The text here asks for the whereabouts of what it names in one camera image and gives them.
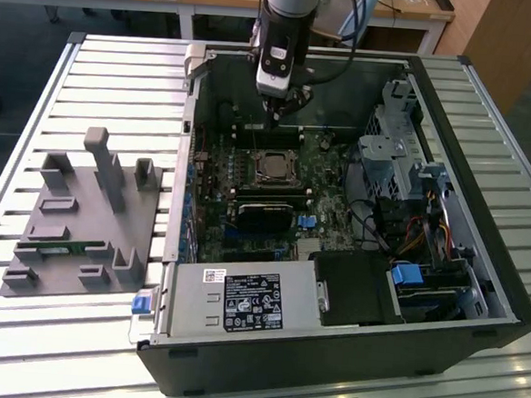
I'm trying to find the metal CPU locking lever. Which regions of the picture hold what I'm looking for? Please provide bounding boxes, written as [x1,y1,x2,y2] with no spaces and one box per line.
[247,114,261,157]

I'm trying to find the silver green CPU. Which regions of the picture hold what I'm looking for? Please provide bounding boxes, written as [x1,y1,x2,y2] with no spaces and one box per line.
[261,153,292,179]

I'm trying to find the metal socket cover frame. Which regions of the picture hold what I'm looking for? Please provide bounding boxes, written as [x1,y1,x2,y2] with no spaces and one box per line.
[252,146,304,189]

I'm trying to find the grey metal drive cage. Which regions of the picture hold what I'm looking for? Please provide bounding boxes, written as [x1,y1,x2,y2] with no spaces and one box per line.
[353,76,453,204]

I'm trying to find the green motherboard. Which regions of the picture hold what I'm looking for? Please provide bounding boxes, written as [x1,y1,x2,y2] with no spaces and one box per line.
[183,120,366,274]

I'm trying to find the black graphics card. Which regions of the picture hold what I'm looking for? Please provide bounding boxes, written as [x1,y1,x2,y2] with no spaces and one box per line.
[235,200,296,234]

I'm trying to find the silver chipset heatsink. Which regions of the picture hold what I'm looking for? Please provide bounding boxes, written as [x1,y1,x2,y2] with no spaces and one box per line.
[297,236,324,259]

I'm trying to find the wooden cabinet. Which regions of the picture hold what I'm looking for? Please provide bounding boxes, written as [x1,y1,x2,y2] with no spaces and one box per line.
[428,0,531,117]

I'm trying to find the grey power supply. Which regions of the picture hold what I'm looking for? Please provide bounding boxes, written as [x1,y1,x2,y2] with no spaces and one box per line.
[152,250,331,355]

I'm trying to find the grey parts rack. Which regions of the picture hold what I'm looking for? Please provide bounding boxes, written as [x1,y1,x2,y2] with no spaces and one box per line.
[0,120,167,309]

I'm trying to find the green RAM stick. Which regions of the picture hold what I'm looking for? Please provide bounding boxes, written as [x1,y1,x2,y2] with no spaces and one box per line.
[36,236,88,258]

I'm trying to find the blue release latch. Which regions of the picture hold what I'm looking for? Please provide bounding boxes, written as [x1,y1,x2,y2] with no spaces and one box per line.
[131,289,158,319]

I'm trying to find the black grey PC case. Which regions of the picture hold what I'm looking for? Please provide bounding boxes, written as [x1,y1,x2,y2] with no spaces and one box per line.
[131,34,531,398]

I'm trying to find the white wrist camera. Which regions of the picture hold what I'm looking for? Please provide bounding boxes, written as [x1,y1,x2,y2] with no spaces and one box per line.
[254,43,295,101]

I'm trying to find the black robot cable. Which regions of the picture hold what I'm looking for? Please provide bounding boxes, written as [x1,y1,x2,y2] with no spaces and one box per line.
[303,0,371,91]

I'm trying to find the grey case latch handle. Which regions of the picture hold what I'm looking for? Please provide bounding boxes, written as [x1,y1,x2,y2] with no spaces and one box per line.
[182,42,215,81]

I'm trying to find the black data cable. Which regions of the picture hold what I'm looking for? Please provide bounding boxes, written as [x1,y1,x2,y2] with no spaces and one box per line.
[339,156,404,257]

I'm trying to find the coloured power wires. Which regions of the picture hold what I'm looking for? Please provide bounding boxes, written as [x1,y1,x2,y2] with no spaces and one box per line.
[397,214,457,264]

